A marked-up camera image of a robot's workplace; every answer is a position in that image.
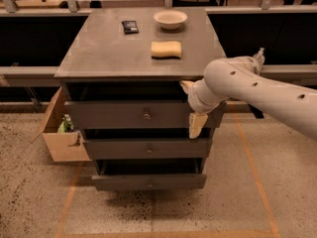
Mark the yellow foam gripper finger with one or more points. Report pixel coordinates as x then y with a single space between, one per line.
196 123
186 84

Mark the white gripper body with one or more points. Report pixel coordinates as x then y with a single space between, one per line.
194 98

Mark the grey top drawer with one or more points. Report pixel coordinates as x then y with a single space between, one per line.
128 114

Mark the grey drawer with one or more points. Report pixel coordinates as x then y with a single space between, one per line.
128 114
147 148
150 182

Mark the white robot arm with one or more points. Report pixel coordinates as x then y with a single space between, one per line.
238 78

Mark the grey middle drawer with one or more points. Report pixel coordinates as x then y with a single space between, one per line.
147 148

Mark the grey wooden drawer cabinet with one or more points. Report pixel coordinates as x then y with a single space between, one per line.
121 79

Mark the grey bottom drawer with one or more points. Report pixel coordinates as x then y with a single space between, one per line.
150 182

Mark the yellow sponge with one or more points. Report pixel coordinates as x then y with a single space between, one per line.
170 49

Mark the white ceramic bowl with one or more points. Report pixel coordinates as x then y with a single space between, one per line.
170 19

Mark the clear sanitizer pump bottle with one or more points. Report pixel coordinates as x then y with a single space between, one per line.
259 58

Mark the black snack packet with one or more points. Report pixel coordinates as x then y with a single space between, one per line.
130 27

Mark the green bag in box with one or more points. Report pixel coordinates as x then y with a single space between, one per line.
66 124

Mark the brown cardboard box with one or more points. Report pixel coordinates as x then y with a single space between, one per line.
63 146

